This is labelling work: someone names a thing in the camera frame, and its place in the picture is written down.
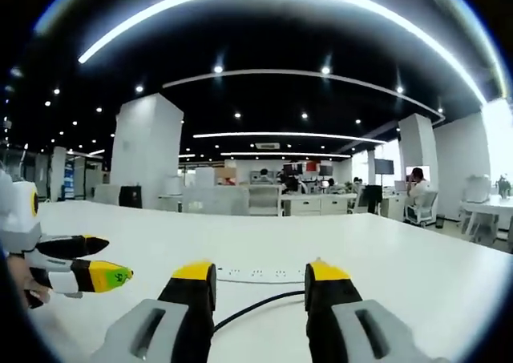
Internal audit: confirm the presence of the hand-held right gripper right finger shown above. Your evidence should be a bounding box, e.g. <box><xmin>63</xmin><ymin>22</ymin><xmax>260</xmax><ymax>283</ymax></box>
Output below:
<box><xmin>304</xmin><ymin>256</ymin><xmax>452</xmax><ymax>363</ymax></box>

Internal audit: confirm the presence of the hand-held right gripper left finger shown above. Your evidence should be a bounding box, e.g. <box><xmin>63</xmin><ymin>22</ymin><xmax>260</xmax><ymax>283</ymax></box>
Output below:
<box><xmin>90</xmin><ymin>259</ymin><xmax>218</xmax><ymax>363</ymax></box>

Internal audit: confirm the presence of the black data cable USB plug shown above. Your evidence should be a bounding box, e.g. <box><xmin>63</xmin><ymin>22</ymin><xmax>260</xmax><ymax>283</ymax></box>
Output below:
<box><xmin>212</xmin><ymin>290</ymin><xmax>306</xmax><ymax>335</ymax></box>

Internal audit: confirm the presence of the white USB port power strip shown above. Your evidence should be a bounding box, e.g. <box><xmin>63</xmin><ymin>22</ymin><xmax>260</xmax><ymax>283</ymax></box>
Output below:
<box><xmin>215</xmin><ymin>264</ymin><xmax>307</xmax><ymax>283</ymax></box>

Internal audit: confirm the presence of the white-screen desk monitor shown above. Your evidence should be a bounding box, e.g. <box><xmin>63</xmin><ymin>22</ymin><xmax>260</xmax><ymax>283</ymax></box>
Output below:
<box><xmin>405</xmin><ymin>165</ymin><xmax>431</xmax><ymax>184</ymax></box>

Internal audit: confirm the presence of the white background desk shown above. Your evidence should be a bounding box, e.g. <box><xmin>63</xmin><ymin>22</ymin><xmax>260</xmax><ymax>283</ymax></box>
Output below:
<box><xmin>459</xmin><ymin>196</ymin><xmax>513</xmax><ymax>244</ymax></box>

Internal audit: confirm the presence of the person's left hand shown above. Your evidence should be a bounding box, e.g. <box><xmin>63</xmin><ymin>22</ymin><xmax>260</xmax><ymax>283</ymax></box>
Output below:
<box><xmin>4</xmin><ymin>253</ymin><xmax>53</xmax><ymax>310</ymax></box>

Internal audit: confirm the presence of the blue standing banner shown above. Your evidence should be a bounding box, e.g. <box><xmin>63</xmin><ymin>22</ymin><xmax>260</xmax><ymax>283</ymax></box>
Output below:
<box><xmin>63</xmin><ymin>163</ymin><xmax>78</xmax><ymax>200</ymax></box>

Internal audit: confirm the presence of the black chair back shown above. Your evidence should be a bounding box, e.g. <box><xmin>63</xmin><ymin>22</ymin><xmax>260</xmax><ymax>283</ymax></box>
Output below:
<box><xmin>119</xmin><ymin>184</ymin><xmax>143</xmax><ymax>209</ymax></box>

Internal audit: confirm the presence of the white drawer cabinet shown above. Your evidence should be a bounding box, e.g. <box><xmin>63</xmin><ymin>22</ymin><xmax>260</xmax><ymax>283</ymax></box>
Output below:
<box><xmin>280</xmin><ymin>193</ymin><xmax>358</xmax><ymax>217</ymax></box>

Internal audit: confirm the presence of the white air purifier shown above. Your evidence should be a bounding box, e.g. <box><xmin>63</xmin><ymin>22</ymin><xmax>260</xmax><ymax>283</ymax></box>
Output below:
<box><xmin>165</xmin><ymin>175</ymin><xmax>184</xmax><ymax>198</ymax></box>

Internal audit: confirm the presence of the white mesh office chair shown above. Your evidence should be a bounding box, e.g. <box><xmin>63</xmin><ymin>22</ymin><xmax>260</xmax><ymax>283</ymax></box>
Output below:
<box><xmin>248</xmin><ymin>184</ymin><xmax>282</xmax><ymax>217</ymax></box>

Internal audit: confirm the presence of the monitor on stand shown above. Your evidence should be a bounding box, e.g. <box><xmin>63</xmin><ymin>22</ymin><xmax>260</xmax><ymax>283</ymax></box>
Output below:
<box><xmin>374</xmin><ymin>159</ymin><xmax>395</xmax><ymax>188</ymax></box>

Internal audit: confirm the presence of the white printer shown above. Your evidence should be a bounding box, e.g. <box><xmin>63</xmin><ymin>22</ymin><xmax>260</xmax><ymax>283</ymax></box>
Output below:
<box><xmin>463</xmin><ymin>173</ymin><xmax>493</xmax><ymax>204</ymax></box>

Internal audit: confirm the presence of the thin ceiling light strip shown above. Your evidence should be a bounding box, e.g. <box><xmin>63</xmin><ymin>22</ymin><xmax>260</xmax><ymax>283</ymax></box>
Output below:
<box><xmin>192</xmin><ymin>131</ymin><xmax>388</xmax><ymax>145</ymax></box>

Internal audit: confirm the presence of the green potted plant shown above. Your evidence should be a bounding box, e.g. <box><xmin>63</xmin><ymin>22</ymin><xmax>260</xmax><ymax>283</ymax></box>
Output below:
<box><xmin>495</xmin><ymin>174</ymin><xmax>513</xmax><ymax>200</ymax></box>

